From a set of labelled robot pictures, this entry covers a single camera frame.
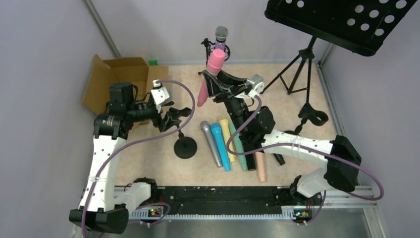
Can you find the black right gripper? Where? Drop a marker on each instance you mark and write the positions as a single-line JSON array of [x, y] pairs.
[[228, 92]]

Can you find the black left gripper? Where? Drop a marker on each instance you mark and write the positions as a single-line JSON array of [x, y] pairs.
[[164, 118]]

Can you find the black round-base stand with clip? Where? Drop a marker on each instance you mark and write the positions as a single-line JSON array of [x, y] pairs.
[[185, 147]]

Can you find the silver grey microphone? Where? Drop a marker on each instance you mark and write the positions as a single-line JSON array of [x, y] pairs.
[[206, 129]]

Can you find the cream yellow microphone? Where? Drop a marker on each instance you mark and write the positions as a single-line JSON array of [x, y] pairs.
[[224, 124]]

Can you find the teal blue microphone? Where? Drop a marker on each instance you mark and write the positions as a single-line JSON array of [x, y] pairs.
[[217, 134]]

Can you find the black shock mount tripod stand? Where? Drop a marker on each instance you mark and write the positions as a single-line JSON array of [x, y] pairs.
[[210, 46]]

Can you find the purple glitter microphone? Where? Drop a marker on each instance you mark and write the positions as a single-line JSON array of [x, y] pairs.
[[221, 34]]

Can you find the brown cardboard box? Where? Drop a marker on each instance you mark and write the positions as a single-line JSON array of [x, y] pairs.
[[132, 70]]

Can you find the mint green microphone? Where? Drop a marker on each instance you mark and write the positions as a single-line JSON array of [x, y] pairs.
[[238, 147]]

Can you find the black microphone silver grille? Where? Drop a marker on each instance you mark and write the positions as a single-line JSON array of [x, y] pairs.
[[250, 161]]

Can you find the beige pink microphone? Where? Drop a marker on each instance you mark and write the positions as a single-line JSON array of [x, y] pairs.
[[261, 168]]

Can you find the black round-base stand with holder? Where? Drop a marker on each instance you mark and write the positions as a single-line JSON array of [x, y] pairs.
[[308, 113]]

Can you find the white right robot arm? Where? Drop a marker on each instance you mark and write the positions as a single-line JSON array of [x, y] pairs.
[[337, 159]]

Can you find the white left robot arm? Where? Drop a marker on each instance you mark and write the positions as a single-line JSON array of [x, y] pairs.
[[99, 210]]

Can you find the black music stand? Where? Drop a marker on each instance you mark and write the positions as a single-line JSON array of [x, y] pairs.
[[360, 26]]

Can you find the green toy block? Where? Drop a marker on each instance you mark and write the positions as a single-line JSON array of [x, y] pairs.
[[153, 62]]

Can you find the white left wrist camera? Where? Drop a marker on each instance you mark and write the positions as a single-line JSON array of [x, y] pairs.
[[160, 94]]

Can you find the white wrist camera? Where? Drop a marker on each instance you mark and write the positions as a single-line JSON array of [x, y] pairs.
[[254, 87], [160, 94]]

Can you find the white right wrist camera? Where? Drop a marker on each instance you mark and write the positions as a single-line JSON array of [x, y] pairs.
[[254, 87]]

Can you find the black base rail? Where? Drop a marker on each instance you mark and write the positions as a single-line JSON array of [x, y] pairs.
[[226, 203]]

